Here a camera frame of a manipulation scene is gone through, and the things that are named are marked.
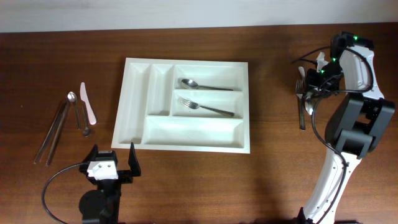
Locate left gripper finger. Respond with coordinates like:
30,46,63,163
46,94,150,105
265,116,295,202
128,142,141,177
83,144,98,163

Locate silver fork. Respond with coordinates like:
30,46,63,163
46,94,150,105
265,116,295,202
180,98,234,117
295,79,306,131

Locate silver tablespoon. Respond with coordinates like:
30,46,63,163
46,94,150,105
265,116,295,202
180,78,233,91
298,67,313,115

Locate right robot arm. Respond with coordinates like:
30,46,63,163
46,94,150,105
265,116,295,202
292,31,396,224

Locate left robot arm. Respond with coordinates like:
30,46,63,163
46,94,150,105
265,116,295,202
78,143,141,223

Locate small dark teaspoon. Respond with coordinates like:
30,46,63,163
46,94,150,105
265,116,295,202
82,106,90,137

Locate long metal tongs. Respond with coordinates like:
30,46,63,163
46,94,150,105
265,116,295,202
34,100,70,166

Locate pink plastic knife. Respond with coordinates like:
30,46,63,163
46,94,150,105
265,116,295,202
80,82,97,125

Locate small silver teaspoon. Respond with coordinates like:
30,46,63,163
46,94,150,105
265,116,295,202
67,91,81,129

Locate white plastic cutlery tray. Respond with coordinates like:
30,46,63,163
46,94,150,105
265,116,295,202
111,58,250,154

